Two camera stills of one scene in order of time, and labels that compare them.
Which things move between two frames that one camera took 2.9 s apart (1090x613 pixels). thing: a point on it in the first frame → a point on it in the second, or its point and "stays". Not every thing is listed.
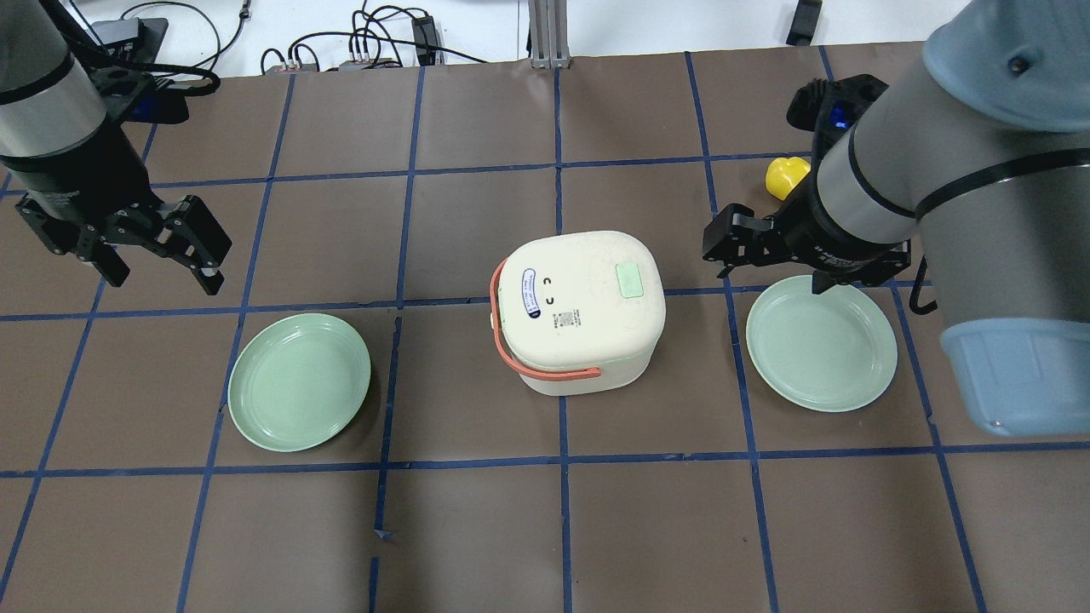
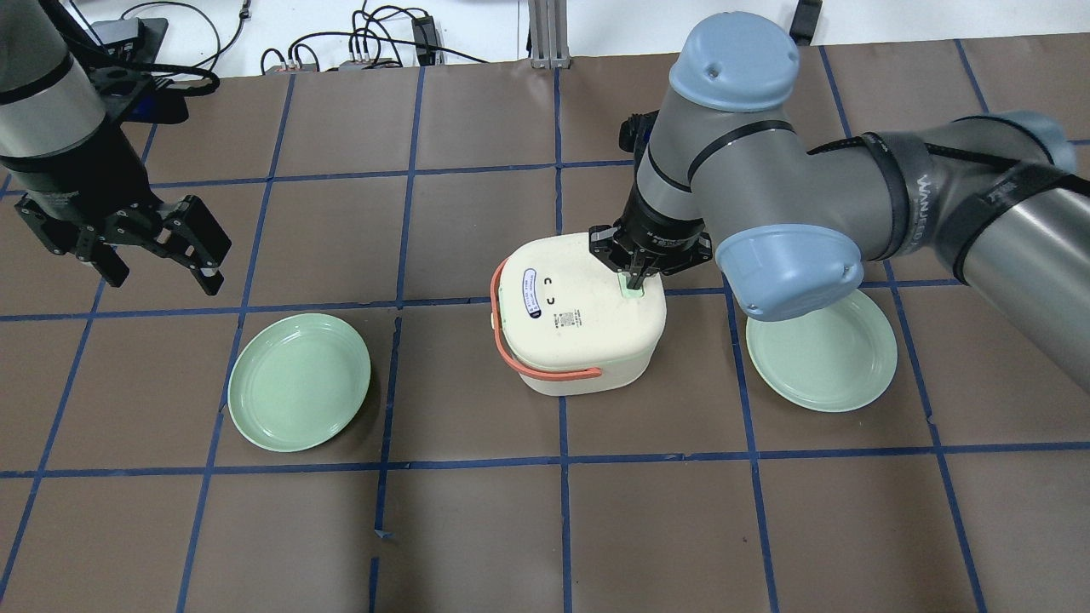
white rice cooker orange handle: x=588 y=373 stays
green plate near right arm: x=831 y=352 stays
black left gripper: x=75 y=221 stays
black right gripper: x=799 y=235 → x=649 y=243
